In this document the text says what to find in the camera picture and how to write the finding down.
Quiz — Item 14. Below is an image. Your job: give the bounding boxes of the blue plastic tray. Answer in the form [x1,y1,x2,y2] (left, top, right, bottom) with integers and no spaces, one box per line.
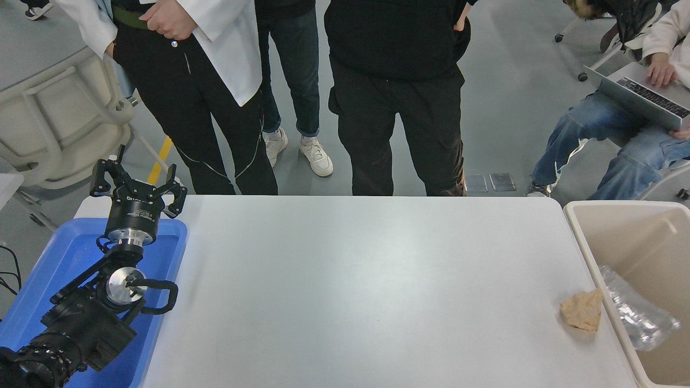
[0,218,188,388]

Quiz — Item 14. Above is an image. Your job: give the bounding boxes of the person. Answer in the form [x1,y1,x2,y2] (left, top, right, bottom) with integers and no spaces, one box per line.
[54,0,278,196]
[323,0,478,196]
[527,0,690,200]
[20,0,54,21]
[563,0,674,52]
[254,0,334,177]

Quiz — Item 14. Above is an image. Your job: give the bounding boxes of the black cable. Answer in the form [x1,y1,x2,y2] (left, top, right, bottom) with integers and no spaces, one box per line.
[0,245,22,297]

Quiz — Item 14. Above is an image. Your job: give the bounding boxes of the grey laptop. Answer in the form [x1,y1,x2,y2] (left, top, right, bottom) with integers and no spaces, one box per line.
[584,62,690,131]

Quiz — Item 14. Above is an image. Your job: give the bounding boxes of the white side table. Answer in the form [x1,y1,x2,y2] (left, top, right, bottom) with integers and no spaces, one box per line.
[0,172,25,211]

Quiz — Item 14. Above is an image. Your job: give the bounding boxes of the beige plastic chair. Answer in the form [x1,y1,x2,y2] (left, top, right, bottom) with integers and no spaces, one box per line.
[0,47,170,232]

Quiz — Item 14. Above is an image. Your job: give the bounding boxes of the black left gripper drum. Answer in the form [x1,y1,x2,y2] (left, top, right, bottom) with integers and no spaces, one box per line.
[107,186,163,233]

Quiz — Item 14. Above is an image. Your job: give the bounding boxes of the white office chair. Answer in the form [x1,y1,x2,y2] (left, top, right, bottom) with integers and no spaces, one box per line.
[554,16,647,82]

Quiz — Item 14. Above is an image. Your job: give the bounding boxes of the crumpled tan paper ball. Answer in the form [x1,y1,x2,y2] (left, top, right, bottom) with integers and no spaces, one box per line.
[560,289,603,332]

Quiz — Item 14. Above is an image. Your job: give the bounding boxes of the large pale bin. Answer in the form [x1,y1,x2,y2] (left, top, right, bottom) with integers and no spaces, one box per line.
[563,200,690,388]

